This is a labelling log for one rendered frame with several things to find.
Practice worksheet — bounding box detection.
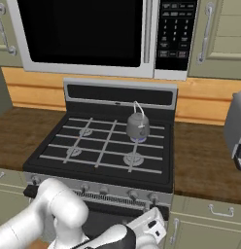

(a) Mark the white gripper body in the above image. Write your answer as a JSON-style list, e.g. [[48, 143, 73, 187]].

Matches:
[[136, 234, 161, 249]]

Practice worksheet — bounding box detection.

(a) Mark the silver stove knob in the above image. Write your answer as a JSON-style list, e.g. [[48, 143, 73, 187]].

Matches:
[[127, 189, 140, 201], [98, 185, 110, 196], [148, 192, 159, 204], [79, 183, 90, 195], [30, 174, 42, 186]]

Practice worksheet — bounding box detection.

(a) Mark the black and silver stove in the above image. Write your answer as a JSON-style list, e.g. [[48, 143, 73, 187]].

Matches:
[[22, 77, 179, 249]]

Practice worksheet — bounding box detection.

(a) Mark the black oven door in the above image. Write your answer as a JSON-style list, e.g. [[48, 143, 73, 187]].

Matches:
[[28, 194, 171, 249]]

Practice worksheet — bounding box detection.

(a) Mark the green drawer front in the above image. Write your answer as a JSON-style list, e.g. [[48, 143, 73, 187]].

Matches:
[[170, 194, 241, 233], [0, 167, 31, 196]]

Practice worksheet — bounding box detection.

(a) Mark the green base cupboard door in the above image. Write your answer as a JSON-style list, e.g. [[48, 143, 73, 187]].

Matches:
[[0, 187, 33, 229], [164, 211, 241, 249]]

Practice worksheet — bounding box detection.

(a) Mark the grey kettle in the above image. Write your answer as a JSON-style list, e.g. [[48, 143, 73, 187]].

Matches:
[[125, 100, 152, 141]]

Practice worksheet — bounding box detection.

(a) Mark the silver microwave oven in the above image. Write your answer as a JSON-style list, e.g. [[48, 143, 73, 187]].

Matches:
[[6, 0, 200, 82]]

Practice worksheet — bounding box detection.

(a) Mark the black microwave door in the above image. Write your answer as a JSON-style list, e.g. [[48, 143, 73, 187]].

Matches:
[[7, 0, 159, 79]]

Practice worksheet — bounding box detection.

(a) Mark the silver cupboard handle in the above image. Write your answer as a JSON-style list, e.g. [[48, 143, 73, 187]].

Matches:
[[195, 1, 216, 65], [169, 217, 181, 246], [0, 3, 18, 56]]

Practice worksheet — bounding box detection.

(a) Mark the green wall cupboard door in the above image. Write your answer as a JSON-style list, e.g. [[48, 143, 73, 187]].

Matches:
[[0, 0, 23, 68], [187, 0, 241, 81]]

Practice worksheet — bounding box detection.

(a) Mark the silver microwave door handle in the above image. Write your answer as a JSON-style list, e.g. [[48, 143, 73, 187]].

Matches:
[[143, 0, 155, 64]]

